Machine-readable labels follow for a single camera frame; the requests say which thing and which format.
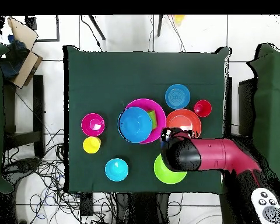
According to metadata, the cardboard box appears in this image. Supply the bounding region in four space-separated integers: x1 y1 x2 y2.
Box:
6 17 44 89

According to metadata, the small crimson bowl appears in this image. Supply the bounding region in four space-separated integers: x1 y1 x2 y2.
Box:
80 113 106 138

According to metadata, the small ribbed light blue bowl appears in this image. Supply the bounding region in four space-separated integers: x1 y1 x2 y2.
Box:
104 157 130 182

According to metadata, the cable bundle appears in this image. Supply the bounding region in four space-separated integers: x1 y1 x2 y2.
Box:
2 128 122 224

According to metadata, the orange bowl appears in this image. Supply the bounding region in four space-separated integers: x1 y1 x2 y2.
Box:
165 108 202 138

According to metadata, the black floor box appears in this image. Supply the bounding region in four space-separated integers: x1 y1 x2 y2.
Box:
79 192 95 217

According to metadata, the green cup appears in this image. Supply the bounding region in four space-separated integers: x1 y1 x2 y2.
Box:
147 109 159 130

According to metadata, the red cup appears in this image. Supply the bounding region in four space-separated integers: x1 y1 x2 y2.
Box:
192 100 212 118

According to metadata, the yellow object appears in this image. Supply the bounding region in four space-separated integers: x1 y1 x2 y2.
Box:
173 14 186 25

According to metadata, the large magenta bowl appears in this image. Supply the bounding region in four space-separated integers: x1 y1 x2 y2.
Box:
123 98 167 145

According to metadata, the blue straight-sided bowl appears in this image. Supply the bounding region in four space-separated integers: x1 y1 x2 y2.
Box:
164 83 191 111

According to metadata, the large blue bowl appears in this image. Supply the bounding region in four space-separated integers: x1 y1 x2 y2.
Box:
117 106 153 144

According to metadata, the black tripod leg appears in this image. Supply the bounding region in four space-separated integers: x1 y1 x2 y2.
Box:
156 14 164 37
87 15 106 41

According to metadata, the dark blue cloth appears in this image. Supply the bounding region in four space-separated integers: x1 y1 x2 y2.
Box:
0 34 30 80

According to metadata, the yellow cup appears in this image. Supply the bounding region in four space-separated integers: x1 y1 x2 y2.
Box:
82 136 102 154

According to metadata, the green bowl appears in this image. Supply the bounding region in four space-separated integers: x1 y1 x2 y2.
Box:
153 153 188 185

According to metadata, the black stool frame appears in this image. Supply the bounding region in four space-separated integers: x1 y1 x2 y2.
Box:
3 74 46 159

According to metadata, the black square frame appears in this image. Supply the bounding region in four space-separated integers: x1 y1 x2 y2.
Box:
24 15 61 43

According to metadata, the dark green tablecloth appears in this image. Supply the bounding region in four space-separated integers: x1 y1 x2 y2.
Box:
62 44 232 195

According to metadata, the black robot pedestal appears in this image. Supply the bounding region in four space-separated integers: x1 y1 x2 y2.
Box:
115 192 172 224

